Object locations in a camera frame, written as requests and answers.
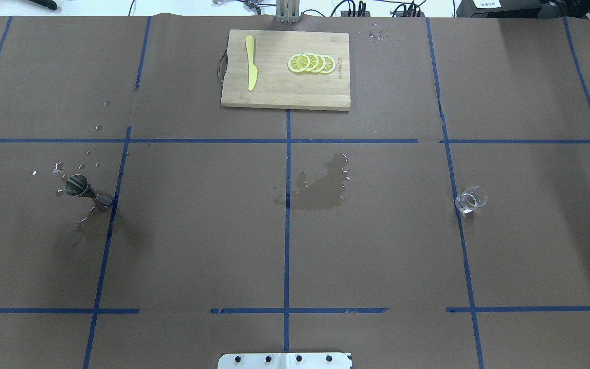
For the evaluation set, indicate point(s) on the steel double jigger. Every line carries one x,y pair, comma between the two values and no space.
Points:
78,186

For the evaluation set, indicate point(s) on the small glass measuring cup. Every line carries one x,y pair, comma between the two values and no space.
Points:
471,199

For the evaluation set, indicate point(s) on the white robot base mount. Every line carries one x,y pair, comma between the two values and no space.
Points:
286,360

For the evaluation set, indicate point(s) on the bamboo cutting board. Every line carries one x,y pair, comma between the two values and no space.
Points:
278,87

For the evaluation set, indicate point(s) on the back lemon slice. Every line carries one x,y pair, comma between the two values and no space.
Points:
329,64

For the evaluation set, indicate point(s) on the front lemon slice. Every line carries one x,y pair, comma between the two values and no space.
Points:
298,63

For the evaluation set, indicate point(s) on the lemon slice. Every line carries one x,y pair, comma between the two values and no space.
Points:
298,63
329,64
314,62
321,64

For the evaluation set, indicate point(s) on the yellow plastic knife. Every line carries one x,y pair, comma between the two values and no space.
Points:
250,44

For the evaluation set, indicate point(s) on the aluminium frame post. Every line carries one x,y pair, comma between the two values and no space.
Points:
288,11

